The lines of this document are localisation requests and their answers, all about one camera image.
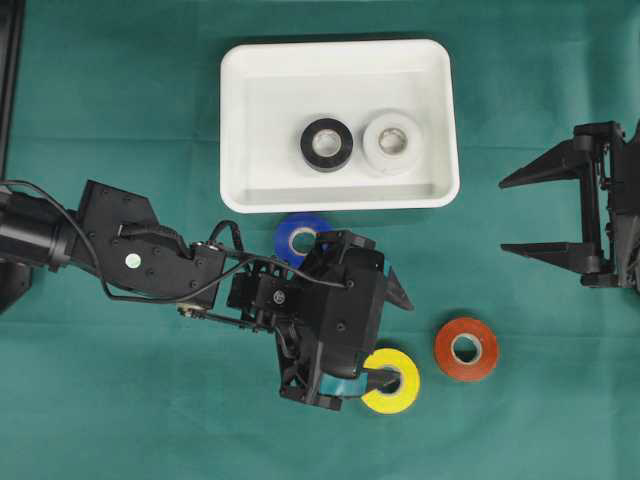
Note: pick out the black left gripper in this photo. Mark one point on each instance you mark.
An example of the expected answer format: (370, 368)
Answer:
(268, 298)

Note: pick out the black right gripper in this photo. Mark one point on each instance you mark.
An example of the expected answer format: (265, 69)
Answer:
(613, 163)

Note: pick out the yellow tape roll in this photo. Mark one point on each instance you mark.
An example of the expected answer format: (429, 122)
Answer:
(400, 394)

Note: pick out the white tape roll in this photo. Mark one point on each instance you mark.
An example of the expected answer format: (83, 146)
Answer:
(393, 143)

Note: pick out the black tape roll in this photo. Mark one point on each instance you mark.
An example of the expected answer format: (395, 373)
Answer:
(326, 145)

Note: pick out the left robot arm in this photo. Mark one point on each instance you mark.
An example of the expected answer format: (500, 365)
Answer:
(115, 236)

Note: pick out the red tape roll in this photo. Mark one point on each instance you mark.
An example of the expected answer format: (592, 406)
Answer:
(466, 349)

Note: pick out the blue tape roll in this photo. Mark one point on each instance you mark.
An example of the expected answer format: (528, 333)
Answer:
(295, 236)

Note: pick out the white plastic case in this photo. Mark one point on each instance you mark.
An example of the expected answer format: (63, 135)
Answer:
(269, 93)

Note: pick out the green table cloth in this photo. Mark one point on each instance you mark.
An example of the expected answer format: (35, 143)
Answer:
(127, 93)

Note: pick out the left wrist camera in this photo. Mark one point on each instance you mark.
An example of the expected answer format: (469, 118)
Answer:
(343, 304)

